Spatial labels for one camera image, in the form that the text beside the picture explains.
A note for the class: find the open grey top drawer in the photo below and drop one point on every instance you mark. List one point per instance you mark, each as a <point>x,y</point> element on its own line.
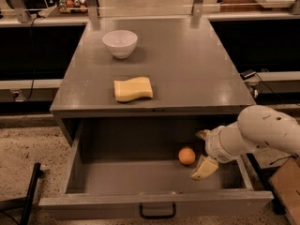
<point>116,164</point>

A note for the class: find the black metal leg left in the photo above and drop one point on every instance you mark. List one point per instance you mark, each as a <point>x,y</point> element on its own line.
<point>25,202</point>

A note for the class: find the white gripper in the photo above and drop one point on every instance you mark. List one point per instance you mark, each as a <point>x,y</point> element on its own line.
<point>213,144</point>

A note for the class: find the white ceramic bowl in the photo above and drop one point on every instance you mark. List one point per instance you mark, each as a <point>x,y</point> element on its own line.
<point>120,43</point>

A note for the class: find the cardboard box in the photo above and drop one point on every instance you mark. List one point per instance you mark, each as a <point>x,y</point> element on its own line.
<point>286,183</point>

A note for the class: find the grey cabinet counter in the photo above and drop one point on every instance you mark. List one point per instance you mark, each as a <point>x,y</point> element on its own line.
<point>188,68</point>

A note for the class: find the small black device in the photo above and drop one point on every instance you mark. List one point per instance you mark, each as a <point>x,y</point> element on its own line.
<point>247,74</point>

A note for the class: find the orange fruit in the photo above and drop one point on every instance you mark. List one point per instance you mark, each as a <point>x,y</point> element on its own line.
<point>186,156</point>

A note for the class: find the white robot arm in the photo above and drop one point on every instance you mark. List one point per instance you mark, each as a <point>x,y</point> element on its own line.
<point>257,127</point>

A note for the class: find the yellow sponge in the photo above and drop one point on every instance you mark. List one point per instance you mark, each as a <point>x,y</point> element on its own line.
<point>139,87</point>

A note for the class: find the black drawer handle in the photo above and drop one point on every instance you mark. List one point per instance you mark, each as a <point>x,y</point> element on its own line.
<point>157,211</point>

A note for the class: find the black metal leg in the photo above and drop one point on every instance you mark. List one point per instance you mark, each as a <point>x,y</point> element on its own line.
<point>278,208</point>
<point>25,202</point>

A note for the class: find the black metal leg right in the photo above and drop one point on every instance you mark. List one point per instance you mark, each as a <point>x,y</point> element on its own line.
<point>278,208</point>

